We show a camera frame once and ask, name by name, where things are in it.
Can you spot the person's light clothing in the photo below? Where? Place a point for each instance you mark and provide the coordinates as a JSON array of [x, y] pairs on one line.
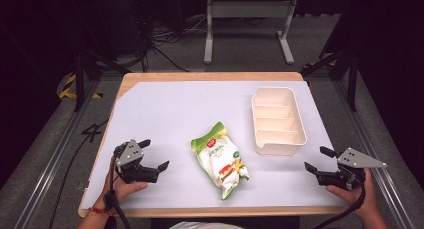
[[205, 225]]

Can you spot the green and white snack bag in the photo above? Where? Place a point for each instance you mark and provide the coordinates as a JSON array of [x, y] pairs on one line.
[[220, 159]]

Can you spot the black stand leg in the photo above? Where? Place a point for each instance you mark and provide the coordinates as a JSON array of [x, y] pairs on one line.
[[79, 85], [351, 85]]

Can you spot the white table mat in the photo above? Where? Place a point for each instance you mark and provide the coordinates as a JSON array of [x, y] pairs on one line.
[[186, 105]]

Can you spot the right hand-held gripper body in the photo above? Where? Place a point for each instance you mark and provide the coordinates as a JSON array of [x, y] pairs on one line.
[[356, 159]]

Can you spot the person's left hand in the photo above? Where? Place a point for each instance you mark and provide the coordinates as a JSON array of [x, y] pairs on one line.
[[123, 190]]

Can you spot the person's right hand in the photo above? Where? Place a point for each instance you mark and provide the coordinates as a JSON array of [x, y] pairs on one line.
[[363, 199]]

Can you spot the yellow and black striped tape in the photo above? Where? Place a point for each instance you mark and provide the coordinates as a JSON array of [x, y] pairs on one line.
[[68, 85]]

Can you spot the grey metal stand frame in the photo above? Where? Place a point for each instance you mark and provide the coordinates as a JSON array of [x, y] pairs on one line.
[[250, 9]]

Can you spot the white divided plastic container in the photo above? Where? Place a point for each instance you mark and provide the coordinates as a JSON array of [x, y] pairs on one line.
[[278, 122]]

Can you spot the aluminium floor rail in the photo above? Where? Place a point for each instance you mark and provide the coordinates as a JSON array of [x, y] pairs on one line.
[[50, 162], [376, 139]]

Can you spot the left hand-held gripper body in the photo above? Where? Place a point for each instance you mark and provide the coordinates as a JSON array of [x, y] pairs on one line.
[[131, 155]]

